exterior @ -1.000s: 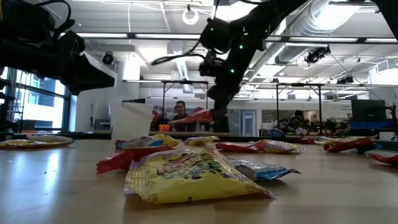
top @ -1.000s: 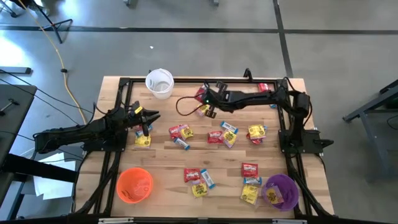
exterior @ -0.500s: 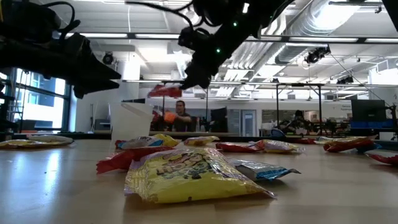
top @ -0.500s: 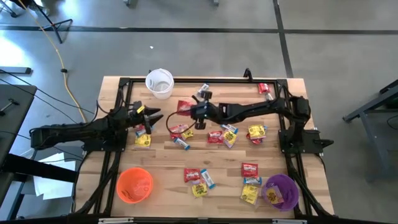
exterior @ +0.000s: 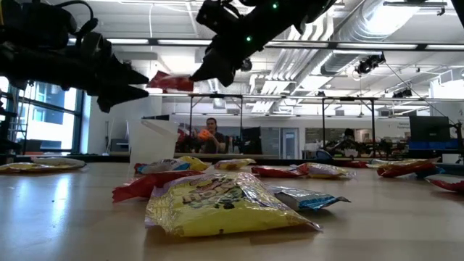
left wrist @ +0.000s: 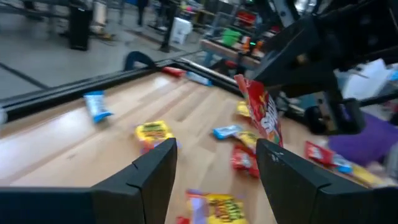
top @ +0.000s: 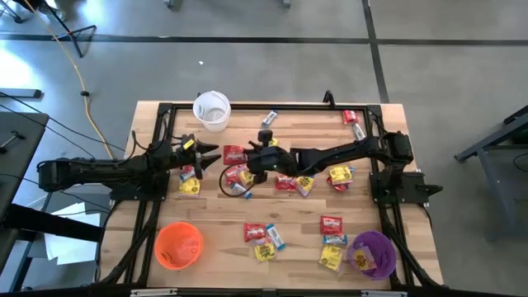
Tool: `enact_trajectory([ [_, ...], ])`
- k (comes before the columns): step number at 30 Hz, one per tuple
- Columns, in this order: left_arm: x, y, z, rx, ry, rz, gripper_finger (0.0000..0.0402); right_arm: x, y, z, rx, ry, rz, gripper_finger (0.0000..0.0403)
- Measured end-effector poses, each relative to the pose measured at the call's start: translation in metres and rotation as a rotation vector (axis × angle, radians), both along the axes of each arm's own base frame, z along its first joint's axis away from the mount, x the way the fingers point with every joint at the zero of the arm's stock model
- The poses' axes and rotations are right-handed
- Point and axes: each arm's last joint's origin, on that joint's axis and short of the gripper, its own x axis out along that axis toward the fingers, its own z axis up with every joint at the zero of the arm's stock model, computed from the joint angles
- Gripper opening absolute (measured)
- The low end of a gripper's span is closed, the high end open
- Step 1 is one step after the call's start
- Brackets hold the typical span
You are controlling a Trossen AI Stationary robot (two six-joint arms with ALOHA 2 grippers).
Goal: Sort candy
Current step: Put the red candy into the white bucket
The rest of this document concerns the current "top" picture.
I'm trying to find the purple plastic bucket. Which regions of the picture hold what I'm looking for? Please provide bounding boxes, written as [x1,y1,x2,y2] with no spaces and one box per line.
[345,229,398,281]

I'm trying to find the grey stand leg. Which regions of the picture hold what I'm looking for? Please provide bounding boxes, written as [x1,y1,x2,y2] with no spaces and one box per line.
[0,0,25,24]

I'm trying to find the thin black floor cable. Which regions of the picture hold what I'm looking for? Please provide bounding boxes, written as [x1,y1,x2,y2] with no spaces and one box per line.
[0,92,125,153]

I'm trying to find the black tripod stand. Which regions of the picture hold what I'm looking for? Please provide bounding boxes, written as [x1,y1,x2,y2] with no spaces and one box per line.
[39,0,98,59]

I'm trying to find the silver metal bracket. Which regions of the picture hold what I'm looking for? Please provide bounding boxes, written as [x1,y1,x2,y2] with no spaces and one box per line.
[130,288,179,297]
[361,290,408,297]

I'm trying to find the yellow floor cable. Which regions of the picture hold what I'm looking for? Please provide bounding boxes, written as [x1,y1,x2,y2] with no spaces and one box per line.
[22,0,116,160]

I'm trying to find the black left camera cable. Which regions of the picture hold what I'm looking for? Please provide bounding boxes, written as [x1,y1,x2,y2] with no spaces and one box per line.
[130,130,144,153]

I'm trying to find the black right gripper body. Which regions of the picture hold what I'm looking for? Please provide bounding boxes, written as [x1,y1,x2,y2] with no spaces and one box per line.
[246,143,299,177]

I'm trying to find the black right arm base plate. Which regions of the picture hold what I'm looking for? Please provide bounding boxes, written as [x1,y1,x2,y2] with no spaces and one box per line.
[369,169,445,205]

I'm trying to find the orange plastic bucket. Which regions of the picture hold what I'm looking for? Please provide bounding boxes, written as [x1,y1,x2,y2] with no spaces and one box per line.
[153,221,205,271]

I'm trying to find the black right camera cable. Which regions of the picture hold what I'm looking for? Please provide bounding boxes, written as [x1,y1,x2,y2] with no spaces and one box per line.
[218,163,249,199]

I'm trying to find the black camera cable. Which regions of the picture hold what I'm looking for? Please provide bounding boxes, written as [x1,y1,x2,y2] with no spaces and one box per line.
[130,130,144,153]
[218,163,249,199]

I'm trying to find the flat black floor bar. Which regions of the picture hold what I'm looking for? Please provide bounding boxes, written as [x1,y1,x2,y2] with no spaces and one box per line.
[0,88,44,100]

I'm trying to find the white paper sheets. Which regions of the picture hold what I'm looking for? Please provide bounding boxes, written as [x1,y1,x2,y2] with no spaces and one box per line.
[43,200,103,266]

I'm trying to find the black furniture beam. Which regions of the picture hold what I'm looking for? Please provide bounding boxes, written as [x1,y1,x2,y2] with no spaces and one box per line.
[0,203,104,244]

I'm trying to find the black side table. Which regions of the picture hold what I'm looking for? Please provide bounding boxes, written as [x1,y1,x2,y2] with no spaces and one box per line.
[0,111,50,219]

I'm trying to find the small black tool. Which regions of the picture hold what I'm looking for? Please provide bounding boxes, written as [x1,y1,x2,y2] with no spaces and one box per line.
[0,130,26,154]

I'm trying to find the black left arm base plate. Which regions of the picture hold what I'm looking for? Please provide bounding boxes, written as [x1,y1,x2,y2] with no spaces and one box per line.
[109,169,171,203]

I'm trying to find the grey metal table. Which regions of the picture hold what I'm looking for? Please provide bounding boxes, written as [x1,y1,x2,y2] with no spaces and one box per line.
[453,105,528,243]

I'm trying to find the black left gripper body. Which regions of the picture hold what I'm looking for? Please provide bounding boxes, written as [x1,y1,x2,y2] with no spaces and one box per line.
[179,134,205,181]

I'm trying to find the white paper cup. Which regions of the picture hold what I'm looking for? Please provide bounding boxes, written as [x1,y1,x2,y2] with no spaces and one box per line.
[192,90,232,133]

